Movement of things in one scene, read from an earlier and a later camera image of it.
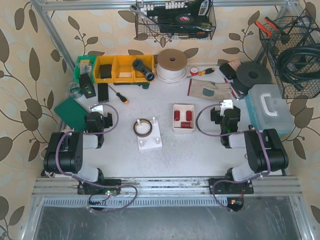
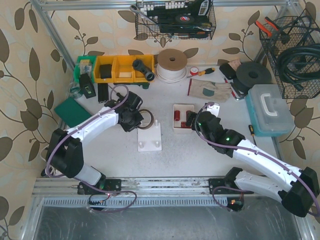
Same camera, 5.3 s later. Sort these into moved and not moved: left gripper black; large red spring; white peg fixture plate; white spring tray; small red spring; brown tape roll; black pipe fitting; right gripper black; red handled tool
Moved: right gripper black; brown tape roll; left gripper black
Not moved: white spring tray; small red spring; white peg fixture plate; large red spring; black pipe fitting; red handled tool
